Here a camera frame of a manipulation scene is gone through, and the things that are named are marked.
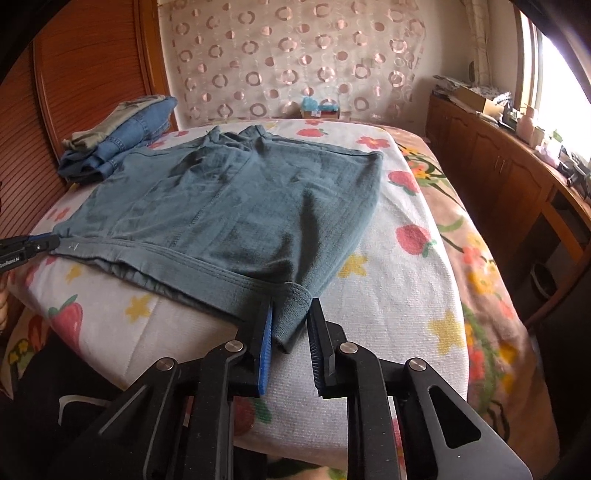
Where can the pink bottle on sideboard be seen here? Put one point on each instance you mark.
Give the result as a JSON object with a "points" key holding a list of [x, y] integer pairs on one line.
{"points": [[525, 126]]}

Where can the pink circle pattern curtain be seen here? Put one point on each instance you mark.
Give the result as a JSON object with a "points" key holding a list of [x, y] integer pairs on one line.
{"points": [[248, 60]]}

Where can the folded grey-green garment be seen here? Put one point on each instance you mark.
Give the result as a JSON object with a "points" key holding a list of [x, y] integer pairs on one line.
{"points": [[87, 140]]}

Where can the teal grey shorts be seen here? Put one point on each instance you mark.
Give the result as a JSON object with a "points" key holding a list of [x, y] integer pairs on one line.
{"points": [[228, 220]]}

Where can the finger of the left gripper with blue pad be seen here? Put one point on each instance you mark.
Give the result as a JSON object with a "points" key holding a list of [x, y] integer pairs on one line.
{"points": [[40, 238]]}

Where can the folded blue jeans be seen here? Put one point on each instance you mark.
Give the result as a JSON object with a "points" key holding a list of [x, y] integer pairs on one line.
{"points": [[142, 129]]}

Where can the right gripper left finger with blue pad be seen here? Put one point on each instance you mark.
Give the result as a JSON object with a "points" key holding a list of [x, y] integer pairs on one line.
{"points": [[254, 365]]}

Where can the cardboard box on sideboard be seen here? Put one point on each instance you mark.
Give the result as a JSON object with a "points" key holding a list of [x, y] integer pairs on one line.
{"points": [[475, 103]]}

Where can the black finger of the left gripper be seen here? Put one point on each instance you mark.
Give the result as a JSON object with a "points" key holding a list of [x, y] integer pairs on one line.
{"points": [[16, 251]]}

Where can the blue item on box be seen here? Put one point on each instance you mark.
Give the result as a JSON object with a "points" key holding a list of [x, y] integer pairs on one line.
{"points": [[313, 109]]}

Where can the white fruit flower blanket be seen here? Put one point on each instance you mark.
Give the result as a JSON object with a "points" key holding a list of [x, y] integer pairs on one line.
{"points": [[290, 420]]}

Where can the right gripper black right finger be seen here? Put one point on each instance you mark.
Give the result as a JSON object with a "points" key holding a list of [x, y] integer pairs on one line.
{"points": [[324, 338]]}

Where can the pink floral bedspread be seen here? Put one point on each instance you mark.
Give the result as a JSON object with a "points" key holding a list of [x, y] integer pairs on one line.
{"points": [[489, 286]]}

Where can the wooden sideboard cabinet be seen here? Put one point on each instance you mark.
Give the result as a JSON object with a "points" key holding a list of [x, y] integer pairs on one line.
{"points": [[536, 226]]}

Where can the window with wooden frame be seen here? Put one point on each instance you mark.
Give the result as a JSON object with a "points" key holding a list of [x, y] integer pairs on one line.
{"points": [[547, 83]]}

